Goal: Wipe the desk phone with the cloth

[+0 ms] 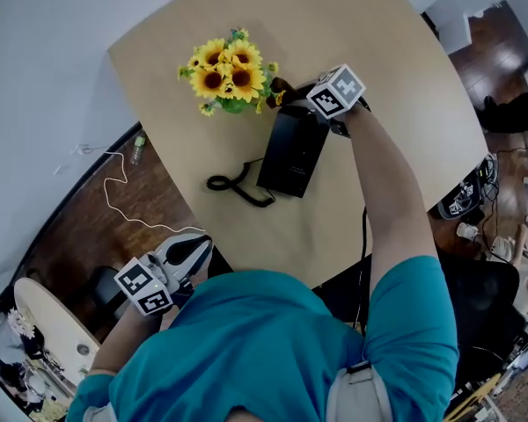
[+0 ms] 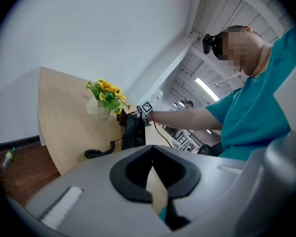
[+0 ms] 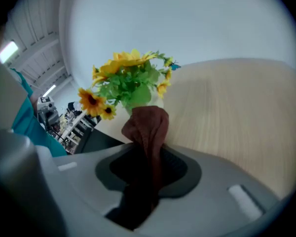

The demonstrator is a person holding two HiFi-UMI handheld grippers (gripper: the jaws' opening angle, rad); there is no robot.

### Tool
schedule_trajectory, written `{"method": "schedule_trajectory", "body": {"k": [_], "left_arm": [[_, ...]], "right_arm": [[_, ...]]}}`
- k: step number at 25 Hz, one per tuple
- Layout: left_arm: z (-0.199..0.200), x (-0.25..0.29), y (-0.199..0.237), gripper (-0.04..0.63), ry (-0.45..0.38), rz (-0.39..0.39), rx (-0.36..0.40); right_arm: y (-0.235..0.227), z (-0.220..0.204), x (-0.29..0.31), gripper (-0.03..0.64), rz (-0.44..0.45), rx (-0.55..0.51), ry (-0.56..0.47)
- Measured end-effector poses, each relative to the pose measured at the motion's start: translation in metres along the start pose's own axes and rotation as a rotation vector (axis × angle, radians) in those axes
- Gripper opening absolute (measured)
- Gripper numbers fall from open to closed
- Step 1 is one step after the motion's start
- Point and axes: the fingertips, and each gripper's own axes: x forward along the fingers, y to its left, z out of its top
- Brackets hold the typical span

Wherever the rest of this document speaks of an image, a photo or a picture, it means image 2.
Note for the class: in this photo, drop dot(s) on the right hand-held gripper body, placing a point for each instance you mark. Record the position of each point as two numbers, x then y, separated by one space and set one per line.
146 107

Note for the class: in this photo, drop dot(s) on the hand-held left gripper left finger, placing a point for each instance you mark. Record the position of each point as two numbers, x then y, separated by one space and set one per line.
93 194

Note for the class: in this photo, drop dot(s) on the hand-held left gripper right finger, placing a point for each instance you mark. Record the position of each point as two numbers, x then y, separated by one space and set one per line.
212 181

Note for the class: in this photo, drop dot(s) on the black desk telephone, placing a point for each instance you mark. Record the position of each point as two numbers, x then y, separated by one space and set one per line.
134 134

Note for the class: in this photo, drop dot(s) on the person's right forearm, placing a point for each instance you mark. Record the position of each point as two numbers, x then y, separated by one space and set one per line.
182 120

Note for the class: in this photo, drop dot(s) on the black office chair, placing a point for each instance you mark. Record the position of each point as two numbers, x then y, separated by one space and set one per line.
207 149

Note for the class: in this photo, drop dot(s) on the yellow flowers in white pot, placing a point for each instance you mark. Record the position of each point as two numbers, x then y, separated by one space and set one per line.
108 92

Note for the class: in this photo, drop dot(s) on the white shelf rack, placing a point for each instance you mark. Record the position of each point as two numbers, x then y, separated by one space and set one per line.
185 139

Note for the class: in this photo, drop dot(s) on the ceiling strip light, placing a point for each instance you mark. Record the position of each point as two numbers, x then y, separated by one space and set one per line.
207 89

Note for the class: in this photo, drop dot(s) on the white table leg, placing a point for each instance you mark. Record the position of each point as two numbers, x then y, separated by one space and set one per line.
42 139

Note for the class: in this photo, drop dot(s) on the person's teal shirt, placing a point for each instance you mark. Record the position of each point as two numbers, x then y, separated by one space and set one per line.
256 112

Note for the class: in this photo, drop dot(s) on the green plastic bottle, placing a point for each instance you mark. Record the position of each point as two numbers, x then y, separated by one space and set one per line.
8 157

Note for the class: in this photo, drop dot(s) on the person's head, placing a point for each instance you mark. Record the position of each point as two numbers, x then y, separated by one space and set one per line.
246 53

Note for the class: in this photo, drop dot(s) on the black head camera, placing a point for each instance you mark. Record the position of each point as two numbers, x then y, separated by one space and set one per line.
207 43

